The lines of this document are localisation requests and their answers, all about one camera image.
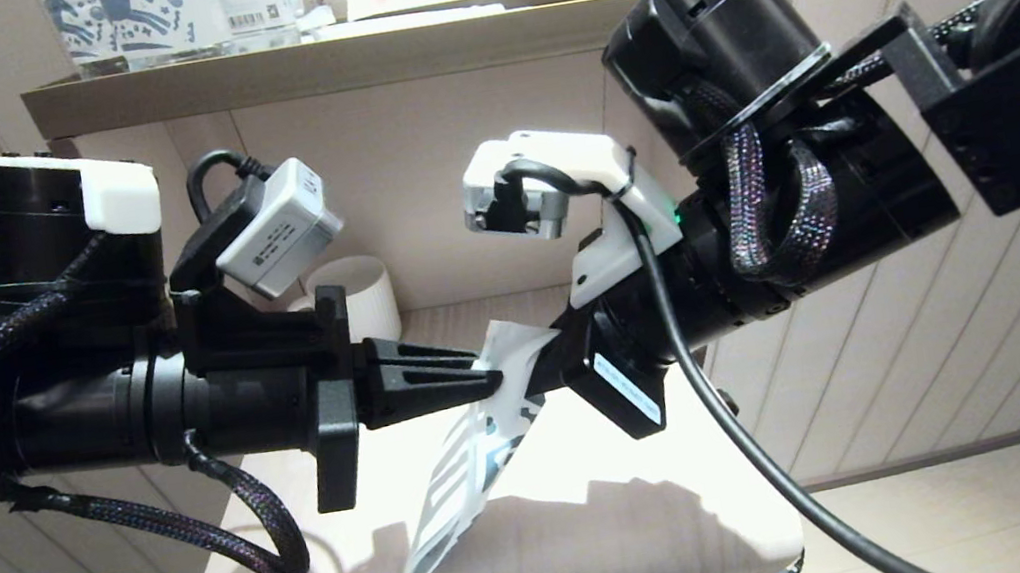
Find horse-print packages on shelf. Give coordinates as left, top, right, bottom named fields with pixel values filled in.
left=95, top=0, right=236, bottom=75

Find barcode label water bottle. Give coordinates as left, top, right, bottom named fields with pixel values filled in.
left=211, top=0, right=303, bottom=58

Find white horse-print zip pouch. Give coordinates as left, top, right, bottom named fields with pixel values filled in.
left=339, top=309, right=604, bottom=573

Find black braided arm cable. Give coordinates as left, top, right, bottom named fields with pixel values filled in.
left=710, top=108, right=849, bottom=294
left=0, top=208, right=313, bottom=573

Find small knotted white packet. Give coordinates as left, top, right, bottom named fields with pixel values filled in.
left=289, top=0, right=339, bottom=41

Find white ribbed mug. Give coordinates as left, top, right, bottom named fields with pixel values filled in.
left=285, top=251, right=404, bottom=355

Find horse label water bottle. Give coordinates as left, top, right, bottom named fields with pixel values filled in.
left=43, top=0, right=127, bottom=84

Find light wood shelf desk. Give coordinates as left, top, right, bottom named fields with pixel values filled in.
left=47, top=26, right=849, bottom=573

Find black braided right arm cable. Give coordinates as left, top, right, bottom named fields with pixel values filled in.
left=710, top=108, right=849, bottom=294

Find black left camera cable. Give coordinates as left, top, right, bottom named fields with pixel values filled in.
left=182, top=143, right=279, bottom=226

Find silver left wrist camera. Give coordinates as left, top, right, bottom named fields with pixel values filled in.
left=202, top=151, right=354, bottom=308

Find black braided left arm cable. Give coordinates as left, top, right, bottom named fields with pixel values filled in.
left=0, top=208, right=313, bottom=573

